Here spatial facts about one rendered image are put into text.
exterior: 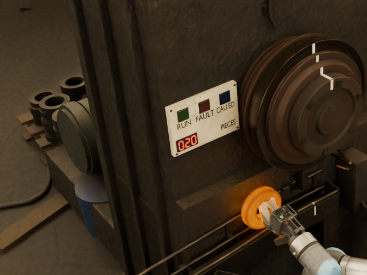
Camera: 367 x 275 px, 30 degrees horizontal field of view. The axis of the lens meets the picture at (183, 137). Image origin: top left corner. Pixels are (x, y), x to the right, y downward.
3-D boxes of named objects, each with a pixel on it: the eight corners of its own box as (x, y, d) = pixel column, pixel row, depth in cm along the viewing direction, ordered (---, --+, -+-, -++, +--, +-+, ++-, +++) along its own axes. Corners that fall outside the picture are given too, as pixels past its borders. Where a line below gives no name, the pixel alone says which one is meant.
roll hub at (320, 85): (289, 163, 226) (286, 89, 211) (351, 132, 237) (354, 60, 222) (300, 171, 221) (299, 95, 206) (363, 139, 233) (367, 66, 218)
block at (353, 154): (334, 202, 271) (335, 151, 259) (349, 193, 275) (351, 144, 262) (354, 215, 264) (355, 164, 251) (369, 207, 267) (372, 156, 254)
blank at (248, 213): (236, 201, 234) (242, 205, 232) (271, 178, 239) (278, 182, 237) (244, 232, 243) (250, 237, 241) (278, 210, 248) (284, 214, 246)
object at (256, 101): (248, 183, 234) (240, 60, 209) (350, 134, 253) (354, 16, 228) (260, 192, 230) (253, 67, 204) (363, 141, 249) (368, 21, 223)
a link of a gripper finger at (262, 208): (260, 191, 236) (277, 209, 231) (259, 202, 240) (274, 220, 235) (253, 195, 235) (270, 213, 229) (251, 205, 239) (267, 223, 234)
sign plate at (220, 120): (171, 154, 222) (164, 107, 212) (236, 126, 232) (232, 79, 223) (175, 157, 220) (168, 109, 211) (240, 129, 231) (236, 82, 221)
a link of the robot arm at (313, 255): (317, 294, 217) (327, 274, 211) (292, 265, 225) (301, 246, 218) (337, 284, 222) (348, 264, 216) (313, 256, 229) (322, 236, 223)
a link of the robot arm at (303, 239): (315, 252, 229) (293, 264, 225) (306, 241, 231) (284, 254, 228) (320, 236, 222) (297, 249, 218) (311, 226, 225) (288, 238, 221)
